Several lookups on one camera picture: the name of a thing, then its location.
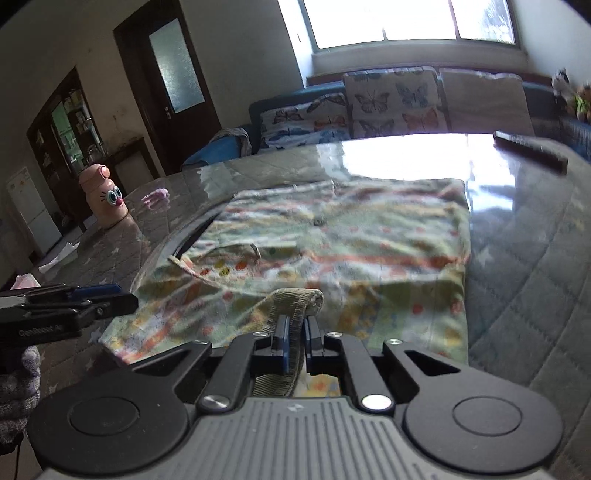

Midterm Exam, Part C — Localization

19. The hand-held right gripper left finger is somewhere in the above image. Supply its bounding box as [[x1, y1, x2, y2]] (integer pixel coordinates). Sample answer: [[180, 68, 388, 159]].
[[131, 316, 291, 414]]

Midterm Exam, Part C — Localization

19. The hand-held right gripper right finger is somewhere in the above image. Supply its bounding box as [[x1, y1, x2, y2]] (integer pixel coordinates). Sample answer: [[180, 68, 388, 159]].
[[302, 318, 462, 411]]

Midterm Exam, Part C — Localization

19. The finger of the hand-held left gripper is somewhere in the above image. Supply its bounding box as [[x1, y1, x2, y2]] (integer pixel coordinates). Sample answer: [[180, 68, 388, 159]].
[[28, 283, 123, 304], [76, 294, 139, 324]]

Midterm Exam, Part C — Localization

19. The pastel patterned children's garment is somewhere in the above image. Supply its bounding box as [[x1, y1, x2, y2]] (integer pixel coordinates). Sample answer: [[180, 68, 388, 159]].
[[99, 178, 472, 398]]

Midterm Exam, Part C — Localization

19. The grey cloth on sofa arm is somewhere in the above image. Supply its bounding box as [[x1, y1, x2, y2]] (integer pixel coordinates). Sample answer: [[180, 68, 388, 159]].
[[210, 128, 253, 156]]

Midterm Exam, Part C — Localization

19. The person's left hand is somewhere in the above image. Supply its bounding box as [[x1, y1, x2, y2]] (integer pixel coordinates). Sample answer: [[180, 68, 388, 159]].
[[0, 346, 42, 454]]

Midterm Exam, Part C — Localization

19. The white crumpled paper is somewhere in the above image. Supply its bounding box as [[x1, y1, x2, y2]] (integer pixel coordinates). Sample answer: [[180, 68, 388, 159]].
[[38, 242, 81, 274]]

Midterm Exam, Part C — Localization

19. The round black induction cooker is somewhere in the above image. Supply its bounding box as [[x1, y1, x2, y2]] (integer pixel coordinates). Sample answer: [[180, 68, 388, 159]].
[[129, 203, 241, 296]]

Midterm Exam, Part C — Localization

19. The pink cartoon-eyed bottle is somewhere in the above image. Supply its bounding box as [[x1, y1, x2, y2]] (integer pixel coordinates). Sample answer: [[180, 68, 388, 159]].
[[78, 164, 129, 229]]

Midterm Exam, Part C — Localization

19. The white refrigerator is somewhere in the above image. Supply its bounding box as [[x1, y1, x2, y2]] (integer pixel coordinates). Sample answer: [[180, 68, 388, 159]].
[[6, 166, 64, 257]]

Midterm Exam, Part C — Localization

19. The dark wooden side table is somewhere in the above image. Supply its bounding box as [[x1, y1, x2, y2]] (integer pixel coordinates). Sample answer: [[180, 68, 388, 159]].
[[108, 137, 161, 186]]

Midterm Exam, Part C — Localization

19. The dark wooden display cabinet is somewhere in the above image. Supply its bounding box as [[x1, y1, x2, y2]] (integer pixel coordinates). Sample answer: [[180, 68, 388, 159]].
[[27, 67, 110, 232]]

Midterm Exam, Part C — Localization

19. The dark wooden glass-panel door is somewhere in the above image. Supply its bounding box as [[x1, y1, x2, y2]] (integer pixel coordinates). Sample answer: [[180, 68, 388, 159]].
[[113, 0, 223, 175]]

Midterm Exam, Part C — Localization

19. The butterfly print cushion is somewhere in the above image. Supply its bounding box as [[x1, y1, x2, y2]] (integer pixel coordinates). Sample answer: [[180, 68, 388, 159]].
[[259, 92, 352, 151], [344, 67, 451, 139]]

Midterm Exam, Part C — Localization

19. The black remote control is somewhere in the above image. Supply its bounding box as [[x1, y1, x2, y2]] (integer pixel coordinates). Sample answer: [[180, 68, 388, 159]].
[[493, 130, 568, 175]]

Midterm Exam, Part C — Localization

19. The plain white cushion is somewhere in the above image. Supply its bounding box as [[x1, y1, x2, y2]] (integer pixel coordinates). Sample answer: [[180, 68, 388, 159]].
[[438, 68, 537, 137]]

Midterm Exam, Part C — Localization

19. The blue sofa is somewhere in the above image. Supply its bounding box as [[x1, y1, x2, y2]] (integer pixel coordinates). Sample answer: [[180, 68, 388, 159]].
[[182, 69, 591, 168]]

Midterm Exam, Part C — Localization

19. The large window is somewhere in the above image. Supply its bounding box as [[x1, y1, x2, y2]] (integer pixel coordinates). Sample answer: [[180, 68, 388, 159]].
[[302, 0, 519, 51]]

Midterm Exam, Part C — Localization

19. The black and white cow plush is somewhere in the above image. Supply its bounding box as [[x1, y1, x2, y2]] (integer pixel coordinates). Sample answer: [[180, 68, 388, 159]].
[[551, 68, 572, 110]]

